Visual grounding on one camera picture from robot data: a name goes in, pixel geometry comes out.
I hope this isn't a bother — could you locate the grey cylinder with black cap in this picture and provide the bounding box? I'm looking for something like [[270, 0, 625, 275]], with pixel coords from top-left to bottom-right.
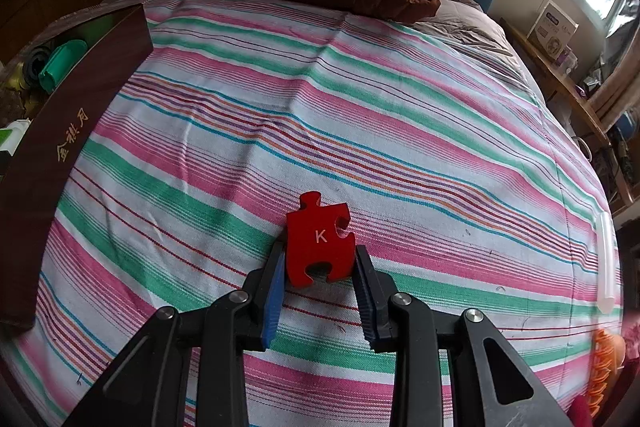
[[19, 47, 47, 88]]

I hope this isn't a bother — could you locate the red cloth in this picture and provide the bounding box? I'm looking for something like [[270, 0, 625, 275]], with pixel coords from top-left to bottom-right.
[[569, 407, 601, 427]]

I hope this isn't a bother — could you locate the white cardboard box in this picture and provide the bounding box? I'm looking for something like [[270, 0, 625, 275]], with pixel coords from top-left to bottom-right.
[[526, 0, 580, 61]]

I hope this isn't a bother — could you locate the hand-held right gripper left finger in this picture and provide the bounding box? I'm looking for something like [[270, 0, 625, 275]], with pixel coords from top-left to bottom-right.
[[62, 241, 287, 427]]

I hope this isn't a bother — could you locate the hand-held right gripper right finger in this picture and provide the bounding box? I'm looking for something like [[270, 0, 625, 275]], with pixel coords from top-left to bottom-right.
[[352, 246, 571, 427]]

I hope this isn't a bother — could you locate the white and green packet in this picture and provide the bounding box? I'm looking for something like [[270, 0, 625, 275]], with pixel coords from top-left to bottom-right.
[[0, 119, 32, 160]]

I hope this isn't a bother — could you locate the wooden shelf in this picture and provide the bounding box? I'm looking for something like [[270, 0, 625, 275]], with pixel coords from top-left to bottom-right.
[[499, 19, 612, 148]]

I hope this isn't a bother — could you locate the white plastic tube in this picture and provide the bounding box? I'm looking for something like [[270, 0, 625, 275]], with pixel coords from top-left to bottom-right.
[[596, 211, 615, 314]]

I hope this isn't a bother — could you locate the gold tin box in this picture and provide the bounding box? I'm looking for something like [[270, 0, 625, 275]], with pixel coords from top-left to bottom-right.
[[0, 4, 153, 335]]

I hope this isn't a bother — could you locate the green plastic spool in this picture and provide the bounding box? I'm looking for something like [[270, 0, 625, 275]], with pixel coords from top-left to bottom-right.
[[38, 39, 87, 94]]

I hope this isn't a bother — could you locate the orange ribbed toy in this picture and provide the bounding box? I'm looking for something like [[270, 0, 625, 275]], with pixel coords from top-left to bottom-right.
[[586, 328, 627, 419]]

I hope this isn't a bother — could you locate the red puzzle piece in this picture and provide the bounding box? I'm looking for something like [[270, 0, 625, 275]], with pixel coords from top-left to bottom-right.
[[286, 191, 356, 288]]

